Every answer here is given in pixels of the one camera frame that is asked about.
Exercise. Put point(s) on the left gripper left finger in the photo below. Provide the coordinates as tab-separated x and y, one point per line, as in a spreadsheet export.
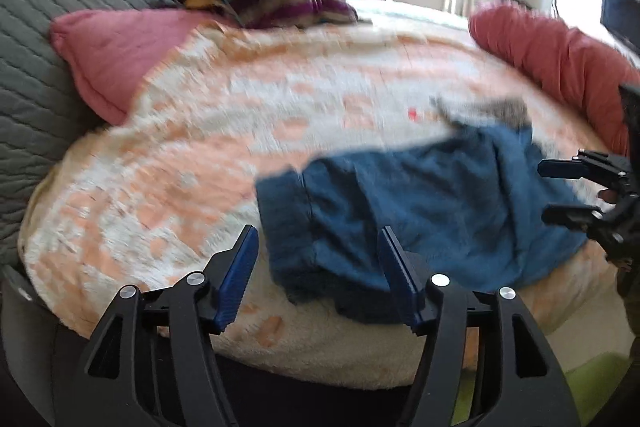
150	361

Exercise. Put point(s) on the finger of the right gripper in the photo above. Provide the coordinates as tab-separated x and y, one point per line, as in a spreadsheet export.
574	217
586	164

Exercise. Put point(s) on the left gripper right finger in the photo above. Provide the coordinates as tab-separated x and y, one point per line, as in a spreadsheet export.
443	312

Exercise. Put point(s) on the blue denim pants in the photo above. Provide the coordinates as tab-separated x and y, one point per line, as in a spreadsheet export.
469	205

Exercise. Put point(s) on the red rolled quilt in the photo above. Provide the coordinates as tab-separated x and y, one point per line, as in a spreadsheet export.
575	69

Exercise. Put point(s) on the black flat screen television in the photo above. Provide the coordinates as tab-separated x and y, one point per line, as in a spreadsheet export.
622	18

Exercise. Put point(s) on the orange white fleece blanket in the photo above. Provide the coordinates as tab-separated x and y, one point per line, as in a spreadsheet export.
153	199

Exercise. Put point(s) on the grey quilted headboard cover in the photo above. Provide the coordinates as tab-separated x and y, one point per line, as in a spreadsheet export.
50	52

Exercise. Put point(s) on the pink quilted pillow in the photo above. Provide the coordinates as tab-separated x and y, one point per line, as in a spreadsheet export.
110	51

